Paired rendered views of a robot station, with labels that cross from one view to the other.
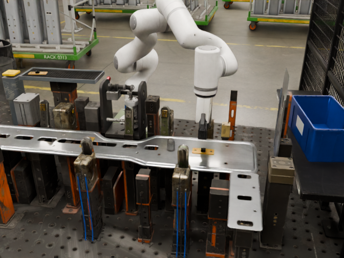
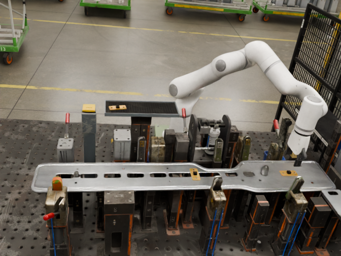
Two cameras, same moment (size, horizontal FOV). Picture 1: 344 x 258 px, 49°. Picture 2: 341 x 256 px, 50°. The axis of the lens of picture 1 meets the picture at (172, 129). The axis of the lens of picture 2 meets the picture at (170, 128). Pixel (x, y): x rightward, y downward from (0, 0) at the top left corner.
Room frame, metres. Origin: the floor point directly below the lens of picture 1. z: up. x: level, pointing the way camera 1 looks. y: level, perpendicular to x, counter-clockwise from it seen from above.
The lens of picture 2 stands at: (0.12, 0.95, 2.04)
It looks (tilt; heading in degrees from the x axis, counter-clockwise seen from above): 31 degrees down; 339
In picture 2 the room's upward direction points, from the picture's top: 7 degrees clockwise
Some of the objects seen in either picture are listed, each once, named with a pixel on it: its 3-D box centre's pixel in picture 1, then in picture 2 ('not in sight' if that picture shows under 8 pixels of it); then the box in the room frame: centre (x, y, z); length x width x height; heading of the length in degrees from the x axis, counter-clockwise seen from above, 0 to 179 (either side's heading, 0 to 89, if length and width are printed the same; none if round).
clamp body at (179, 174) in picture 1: (180, 211); (287, 224); (1.05, -0.03, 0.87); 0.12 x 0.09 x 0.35; 171
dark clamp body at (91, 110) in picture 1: (98, 142); (178, 167); (1.52, 0.34, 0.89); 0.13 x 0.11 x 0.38; 171
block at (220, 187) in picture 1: (217, 218); (310, 225); (1.05, -0.16, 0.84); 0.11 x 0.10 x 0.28; 171
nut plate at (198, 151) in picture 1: (203, 150); (288, 172); (1.24, -0.12, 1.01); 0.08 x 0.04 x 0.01; 81
